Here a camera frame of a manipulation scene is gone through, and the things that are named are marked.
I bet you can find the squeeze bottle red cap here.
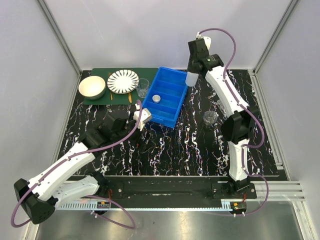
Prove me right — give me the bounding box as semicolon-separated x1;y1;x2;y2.
185;71;199;87

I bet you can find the blue compartment bin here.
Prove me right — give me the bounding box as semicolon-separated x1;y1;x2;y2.
142;67;188;128

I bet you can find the small glass beaker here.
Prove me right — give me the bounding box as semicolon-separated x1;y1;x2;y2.
203;110;218;126

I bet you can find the clear tube rack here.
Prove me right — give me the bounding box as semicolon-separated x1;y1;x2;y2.
216;99;227;117

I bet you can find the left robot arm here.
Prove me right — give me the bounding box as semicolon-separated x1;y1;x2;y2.
10;108;152;228

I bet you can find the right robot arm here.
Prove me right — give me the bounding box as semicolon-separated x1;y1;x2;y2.
187;38;255;199

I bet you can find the small white crucible cup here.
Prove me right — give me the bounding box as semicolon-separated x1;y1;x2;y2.
152;94;161;104

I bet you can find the gold knife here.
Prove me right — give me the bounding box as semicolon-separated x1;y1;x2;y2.
128;92;133;103

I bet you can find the clear drinking glass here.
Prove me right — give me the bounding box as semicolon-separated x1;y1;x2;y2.
136;78;149;98

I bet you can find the striped white plate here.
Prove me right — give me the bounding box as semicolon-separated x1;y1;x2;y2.
106;69;139;95

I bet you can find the white ceramic bowl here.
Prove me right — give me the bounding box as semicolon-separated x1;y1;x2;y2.
78;76;106;100

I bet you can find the gold fork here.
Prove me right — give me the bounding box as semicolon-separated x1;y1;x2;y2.
108;72;113;101

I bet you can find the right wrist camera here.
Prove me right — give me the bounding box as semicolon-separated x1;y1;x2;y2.
196;32;212;51

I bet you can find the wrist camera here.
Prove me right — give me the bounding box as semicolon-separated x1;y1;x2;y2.
133;99;152;131
196;32;212;51

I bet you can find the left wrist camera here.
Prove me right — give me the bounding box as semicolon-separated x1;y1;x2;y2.
133;99;152;131

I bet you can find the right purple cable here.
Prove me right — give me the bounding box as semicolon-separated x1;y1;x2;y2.
196;27;270;217

